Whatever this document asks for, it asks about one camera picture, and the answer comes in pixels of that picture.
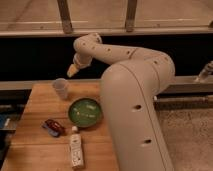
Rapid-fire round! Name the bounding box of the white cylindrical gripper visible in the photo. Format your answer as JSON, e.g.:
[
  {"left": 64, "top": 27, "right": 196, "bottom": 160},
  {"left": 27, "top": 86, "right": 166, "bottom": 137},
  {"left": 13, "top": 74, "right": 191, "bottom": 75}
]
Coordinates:
[{"left": 67, "top": 53, "right": 92, "bottom": 78}]

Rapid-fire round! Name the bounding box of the white ceramic cup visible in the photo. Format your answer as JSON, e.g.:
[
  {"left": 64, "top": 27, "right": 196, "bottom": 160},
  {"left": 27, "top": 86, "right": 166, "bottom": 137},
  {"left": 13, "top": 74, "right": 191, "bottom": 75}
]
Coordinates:
[{"left": 52, "top": 78, "right": 68, "bottom": 100}]

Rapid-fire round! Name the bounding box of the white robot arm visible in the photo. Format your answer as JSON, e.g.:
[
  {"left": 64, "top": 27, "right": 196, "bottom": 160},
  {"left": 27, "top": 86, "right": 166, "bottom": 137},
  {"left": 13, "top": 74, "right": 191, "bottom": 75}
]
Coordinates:
[{"left": 67, "top": 33, "right": 175, "bottom": 171}]

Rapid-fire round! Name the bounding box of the green ceramic bowl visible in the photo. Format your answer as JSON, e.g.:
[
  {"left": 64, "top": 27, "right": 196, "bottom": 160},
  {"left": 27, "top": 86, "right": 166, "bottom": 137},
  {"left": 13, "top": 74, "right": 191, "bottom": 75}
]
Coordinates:
[{"left": 68, "top": 98, "right": 102, "bottom": 128}]

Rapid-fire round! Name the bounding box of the red and blue snack bag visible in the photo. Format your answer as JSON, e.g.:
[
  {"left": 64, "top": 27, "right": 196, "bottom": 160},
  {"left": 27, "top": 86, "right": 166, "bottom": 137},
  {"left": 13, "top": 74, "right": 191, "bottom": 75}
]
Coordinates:
[{"left": 42, "top": 119, "right": 65, "bottom": 137}]

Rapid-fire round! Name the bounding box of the white bottle with label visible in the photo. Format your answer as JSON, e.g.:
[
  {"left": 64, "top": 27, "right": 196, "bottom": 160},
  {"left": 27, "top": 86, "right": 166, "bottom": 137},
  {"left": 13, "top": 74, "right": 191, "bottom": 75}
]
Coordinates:
[{"left": 69, "top": 126, "right": 84, "bottom": 169}]

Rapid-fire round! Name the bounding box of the left metal window post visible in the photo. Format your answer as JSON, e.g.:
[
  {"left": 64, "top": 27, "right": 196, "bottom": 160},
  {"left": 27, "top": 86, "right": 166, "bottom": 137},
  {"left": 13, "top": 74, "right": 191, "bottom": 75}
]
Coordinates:
[{"left": 57, "top": 0, "right": 73, "bottom": 34}]

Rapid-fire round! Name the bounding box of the metal window post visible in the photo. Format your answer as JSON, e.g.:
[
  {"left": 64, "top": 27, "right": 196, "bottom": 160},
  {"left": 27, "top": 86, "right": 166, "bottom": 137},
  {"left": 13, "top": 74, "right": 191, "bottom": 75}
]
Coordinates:
[
  {"left": 125, "top": 0, "right": 137, "bottom": 32},
  {"left": 57, "top": 0, "right": 73, "bottom": 34}
]

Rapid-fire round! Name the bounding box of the right metal window post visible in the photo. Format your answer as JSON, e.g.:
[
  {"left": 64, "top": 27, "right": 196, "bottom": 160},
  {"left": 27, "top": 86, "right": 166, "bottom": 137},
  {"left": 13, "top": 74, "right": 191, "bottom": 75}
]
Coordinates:
[{"left": 125, "top": 0, "right": 137, "bottom": 32}]

